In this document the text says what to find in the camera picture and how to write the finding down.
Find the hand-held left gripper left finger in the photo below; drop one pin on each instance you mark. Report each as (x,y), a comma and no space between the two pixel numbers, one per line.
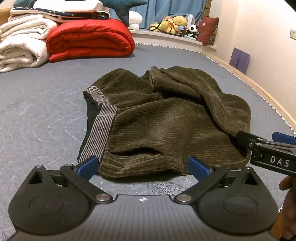
(87,166)

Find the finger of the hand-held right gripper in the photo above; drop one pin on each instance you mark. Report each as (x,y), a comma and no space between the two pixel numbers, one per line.
(283,138)
(248,138)

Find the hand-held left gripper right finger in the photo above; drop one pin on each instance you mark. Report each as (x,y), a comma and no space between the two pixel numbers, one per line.
(197,167)

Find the person's right hand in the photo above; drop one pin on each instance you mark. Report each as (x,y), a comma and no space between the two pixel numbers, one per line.
(289,197)

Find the grey quilted mattress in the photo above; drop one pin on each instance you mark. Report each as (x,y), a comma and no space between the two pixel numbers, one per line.
(46,115)

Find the red cushion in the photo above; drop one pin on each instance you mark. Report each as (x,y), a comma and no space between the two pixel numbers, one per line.
(208,30)

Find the panda plush toy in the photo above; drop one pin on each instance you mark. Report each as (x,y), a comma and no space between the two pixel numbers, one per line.
(193,29)

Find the red folded comforter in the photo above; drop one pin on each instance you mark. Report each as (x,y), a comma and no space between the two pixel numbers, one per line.
(92,39)

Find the yellow plush toy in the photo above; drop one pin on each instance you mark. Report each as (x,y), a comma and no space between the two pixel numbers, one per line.
(180,20)

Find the white folded blanket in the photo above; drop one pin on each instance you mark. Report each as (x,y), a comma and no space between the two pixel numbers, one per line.
(20,41)

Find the navy patterned blanket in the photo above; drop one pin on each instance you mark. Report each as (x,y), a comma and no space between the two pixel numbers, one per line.
(76,15)

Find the white plush toy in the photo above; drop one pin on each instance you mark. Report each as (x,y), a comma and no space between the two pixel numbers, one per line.
(135,18)

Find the blue curtain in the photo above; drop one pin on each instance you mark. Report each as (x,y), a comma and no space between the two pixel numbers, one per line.
(157,11)

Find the white pillow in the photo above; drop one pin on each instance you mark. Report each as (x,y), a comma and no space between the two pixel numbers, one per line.
(69,5)

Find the teal shark plush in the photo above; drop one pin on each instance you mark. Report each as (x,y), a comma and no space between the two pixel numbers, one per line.
(124,7)

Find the wooden bed frame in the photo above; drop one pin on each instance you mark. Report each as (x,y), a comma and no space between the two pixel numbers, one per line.
(261,90)

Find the purple folder against wall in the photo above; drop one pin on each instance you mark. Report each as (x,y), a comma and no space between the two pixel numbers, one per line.
(240,60)

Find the beige wall socket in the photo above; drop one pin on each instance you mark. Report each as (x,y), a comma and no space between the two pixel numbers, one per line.
(293,34)

